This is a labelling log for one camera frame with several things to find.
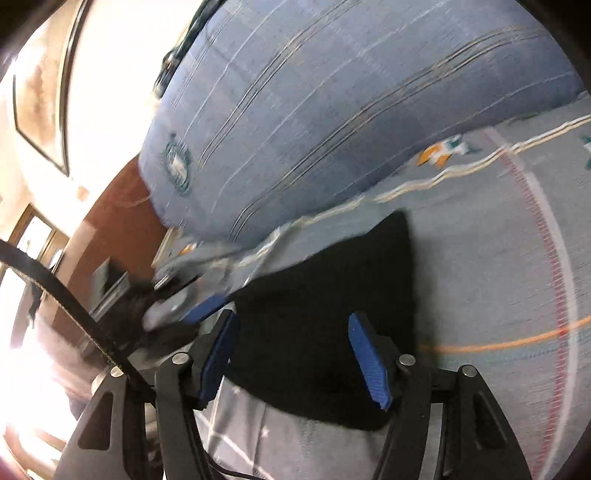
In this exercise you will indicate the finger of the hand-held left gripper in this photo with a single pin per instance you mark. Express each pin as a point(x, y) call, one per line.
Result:
point(205, 308)

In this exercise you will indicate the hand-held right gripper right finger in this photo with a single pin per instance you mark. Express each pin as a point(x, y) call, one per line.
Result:
point(369, 360)

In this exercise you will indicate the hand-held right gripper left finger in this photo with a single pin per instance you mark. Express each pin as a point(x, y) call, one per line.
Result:
point(217, 360)

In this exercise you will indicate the black pants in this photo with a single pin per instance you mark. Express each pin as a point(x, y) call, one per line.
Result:
point(323, 300)

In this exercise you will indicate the brown wooden headboard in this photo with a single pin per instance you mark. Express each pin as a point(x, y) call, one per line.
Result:
point(120, 217)

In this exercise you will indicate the wooden framed window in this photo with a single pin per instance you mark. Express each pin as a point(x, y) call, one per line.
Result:
point(39, 240)

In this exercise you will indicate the grey printed bed sheet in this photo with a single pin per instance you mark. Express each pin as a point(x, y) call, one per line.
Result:
point(485, 277)

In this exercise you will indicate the blue plaid pillow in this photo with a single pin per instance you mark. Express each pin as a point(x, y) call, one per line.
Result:
point(346, 106)

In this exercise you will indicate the dark framed wall picture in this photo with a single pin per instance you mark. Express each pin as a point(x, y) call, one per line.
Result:
point(41, 92)

